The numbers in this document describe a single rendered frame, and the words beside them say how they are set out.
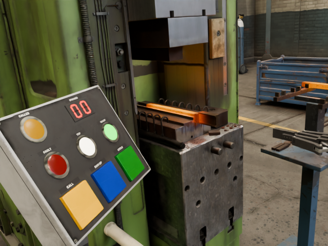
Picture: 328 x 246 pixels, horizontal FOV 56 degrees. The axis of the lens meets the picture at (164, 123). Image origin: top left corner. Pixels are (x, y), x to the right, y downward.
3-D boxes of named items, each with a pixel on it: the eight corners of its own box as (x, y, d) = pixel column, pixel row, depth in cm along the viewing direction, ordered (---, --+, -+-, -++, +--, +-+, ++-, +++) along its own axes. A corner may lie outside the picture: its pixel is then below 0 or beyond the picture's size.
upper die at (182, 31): (208, 42, 116) (207, 15, 113) (169, 47, 103) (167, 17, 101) (139, 43, 146) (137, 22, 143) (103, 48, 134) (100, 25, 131)
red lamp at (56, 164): (72, 172, 63) (69, 153, 62) (51, 181, 60) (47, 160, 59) (66, 168, 65) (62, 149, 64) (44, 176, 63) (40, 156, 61)
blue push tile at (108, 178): (127, 186, 75) (110, 160, 74) (111, 202, 68) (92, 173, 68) (122, 188, 76) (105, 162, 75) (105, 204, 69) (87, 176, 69)
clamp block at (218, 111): (229, 123, 134) (228, 109, 132) (216, 129, 129) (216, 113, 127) (207, 119, 143) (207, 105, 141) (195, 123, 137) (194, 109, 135)
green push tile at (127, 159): (145, 168, 83) (130, 144, 83) (132, 181, 77) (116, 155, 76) (140, 170, 84) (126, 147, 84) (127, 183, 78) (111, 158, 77)
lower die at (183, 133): (211, 131, 127) (210, 111, 124) (176, 145, 114) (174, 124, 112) (146, 115, 157) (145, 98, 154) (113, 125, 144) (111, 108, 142)
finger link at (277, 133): (295, 141, 92) (294, 142, 92) (273, 136, 97) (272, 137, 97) (296, 132, 91) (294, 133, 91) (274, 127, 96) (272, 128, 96)
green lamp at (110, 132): (122, 138, 81) (120, 123, 79) (107, 144, 78) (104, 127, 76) (115, 136, 83) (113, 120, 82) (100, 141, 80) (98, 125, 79)
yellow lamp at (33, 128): (50, 137, 63) (46, 117, 61) (27, 144, 60) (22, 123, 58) (44, 134, 65) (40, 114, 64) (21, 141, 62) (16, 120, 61)
